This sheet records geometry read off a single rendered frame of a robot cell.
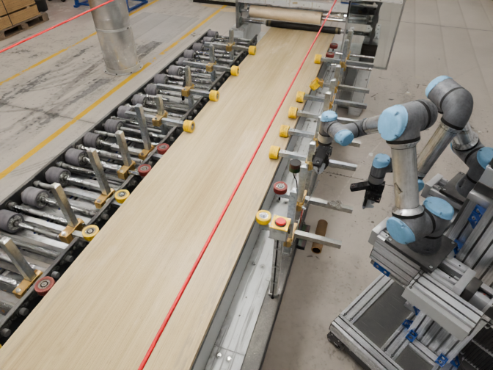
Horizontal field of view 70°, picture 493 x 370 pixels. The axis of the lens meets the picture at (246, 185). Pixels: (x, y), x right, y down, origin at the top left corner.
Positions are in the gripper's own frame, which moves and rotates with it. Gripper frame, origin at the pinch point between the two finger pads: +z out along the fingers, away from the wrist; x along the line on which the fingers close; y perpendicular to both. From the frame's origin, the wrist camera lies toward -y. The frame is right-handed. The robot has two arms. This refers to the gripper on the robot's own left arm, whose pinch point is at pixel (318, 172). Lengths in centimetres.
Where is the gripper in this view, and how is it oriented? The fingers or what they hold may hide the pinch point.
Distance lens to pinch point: 194.6
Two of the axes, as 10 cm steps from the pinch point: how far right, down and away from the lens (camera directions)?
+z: 0.0, 7.4, 6.7
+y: 4.7, -5.9, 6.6
